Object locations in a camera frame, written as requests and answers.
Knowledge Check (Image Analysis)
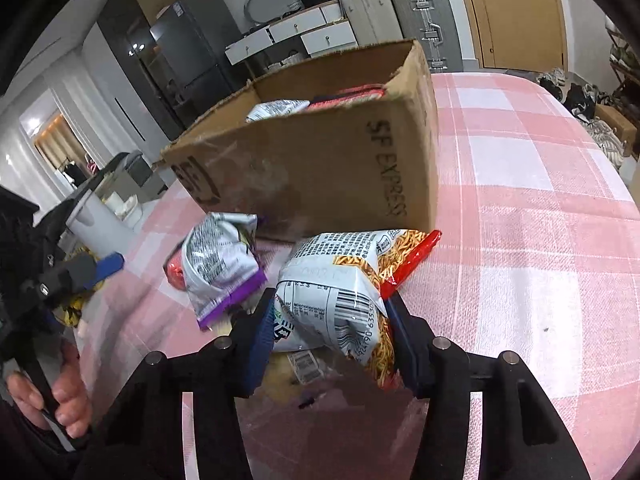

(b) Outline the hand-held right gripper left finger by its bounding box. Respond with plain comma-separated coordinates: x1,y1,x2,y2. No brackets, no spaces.
80,290,278,480

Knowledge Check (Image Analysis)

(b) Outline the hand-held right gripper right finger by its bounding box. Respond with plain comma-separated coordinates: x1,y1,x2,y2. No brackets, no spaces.
385,292,593,480

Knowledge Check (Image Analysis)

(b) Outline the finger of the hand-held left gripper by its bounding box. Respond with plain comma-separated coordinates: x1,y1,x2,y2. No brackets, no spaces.
37,152,132,241
45,252,125,306

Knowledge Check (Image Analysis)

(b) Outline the noodle snack bag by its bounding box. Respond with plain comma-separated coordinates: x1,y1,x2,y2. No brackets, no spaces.
272,229,443,391

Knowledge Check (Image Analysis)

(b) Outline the red and black striped packet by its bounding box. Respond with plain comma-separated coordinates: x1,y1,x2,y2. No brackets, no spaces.
307,85,388,111

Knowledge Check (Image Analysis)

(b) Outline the person's left hand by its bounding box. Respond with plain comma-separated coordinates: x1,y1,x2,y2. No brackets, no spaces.
7,342,93,438

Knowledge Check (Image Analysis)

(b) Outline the white cylindrical container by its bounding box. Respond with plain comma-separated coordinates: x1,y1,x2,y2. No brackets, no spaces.
65,192,132,256

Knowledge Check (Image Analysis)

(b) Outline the small barcode packet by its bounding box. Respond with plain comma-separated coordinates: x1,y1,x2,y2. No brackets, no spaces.
287,350,326,383

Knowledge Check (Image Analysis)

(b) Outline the yellow packet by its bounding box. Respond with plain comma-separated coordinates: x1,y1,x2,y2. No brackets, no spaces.
52,287,103,328

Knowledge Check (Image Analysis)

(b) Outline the grey trash bin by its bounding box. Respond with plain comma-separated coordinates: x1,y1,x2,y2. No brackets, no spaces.
122,150,168,203

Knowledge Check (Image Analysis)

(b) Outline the red snack packet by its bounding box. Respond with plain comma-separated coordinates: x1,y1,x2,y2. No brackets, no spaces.
167,252,188,288

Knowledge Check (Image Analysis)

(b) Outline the silver and purple snack bag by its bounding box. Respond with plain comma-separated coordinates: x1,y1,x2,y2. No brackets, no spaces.
181,211,268,331

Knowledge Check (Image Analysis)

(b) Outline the dark wardrobe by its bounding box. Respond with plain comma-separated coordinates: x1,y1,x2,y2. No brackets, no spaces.
97,0,186,141

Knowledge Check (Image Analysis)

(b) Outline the pink checkered tablecloth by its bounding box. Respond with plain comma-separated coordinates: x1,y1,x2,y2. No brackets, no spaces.
75,72,640,480

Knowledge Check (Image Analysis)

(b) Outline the dark grey refrigerator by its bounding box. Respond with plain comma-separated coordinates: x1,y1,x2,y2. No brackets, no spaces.
150,0,246,111

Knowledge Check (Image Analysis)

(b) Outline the white drawer dresser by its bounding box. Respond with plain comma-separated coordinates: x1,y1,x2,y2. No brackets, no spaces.
225,2,358,78

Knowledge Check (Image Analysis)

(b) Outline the group of shoes on floor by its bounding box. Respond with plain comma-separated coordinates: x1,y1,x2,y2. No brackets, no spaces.
537,67,631,161

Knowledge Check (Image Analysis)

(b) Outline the small floor cardboard box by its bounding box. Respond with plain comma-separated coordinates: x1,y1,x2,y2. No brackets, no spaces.
595,104,638,148

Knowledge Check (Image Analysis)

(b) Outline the silver suitcase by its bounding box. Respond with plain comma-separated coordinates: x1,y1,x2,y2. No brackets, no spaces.
391,0,463,73

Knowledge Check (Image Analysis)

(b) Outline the beige suitcase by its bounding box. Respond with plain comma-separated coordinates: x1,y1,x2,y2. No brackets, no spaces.
340,0,405,46

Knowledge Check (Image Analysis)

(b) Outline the wooden door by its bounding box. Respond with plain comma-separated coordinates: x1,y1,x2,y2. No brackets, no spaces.
450,0,568,71

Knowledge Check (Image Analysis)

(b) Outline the wooden shoe rack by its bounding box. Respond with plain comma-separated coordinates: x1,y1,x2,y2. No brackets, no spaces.
607,15,640,111

